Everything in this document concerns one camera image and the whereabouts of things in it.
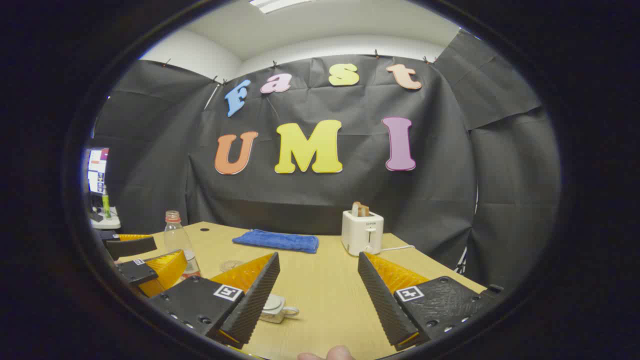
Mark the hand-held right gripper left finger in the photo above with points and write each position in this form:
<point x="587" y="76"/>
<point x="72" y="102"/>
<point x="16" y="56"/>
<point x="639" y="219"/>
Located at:
<point x="255" y="300"/>

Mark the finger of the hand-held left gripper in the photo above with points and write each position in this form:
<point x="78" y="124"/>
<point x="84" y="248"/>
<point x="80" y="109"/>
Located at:
<point x="135" y="271"/>
<point x="130" y="246"/>

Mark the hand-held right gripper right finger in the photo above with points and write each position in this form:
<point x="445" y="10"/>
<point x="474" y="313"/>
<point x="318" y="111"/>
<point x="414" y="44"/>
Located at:
<point x="382" y="300"/>

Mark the white teacup lid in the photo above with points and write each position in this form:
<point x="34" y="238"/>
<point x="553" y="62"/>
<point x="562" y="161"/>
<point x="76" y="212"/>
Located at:
<point x="273" y="302"/>

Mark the white teacup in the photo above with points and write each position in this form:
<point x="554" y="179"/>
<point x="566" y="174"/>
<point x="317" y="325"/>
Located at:
<point x="289" y="313"/>

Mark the round wooden coaster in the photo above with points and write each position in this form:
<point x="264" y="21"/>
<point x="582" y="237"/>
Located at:
<point x="231" y="265"/>

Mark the clear plastic water bottle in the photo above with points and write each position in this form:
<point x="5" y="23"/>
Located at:
<point x="176" y="237"/>

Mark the green bottle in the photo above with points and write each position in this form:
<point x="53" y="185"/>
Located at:
<point x="106" y="202"/>

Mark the white side table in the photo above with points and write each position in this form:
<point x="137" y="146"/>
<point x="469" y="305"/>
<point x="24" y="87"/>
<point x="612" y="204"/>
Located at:
<point x="110" y="221"/>

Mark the blue towel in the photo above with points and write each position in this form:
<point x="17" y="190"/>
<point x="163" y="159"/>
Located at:
<point x="277" y="240"/>

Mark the white toaster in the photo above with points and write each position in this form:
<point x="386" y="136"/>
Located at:
<point x="361" y="232"/>

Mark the computer monitor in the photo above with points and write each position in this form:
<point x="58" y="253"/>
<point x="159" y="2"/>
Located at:
<point x="97" y="170"/>

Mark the toast slice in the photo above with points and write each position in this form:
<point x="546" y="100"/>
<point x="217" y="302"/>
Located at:
<point x="360" y="209"/>

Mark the black backdrop cloth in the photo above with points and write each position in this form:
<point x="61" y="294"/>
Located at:
<point x="320" y="200"/>

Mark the ceiling light panel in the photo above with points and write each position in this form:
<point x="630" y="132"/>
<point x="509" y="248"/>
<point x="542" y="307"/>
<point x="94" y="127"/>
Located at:
<point x="277" y="4"/>

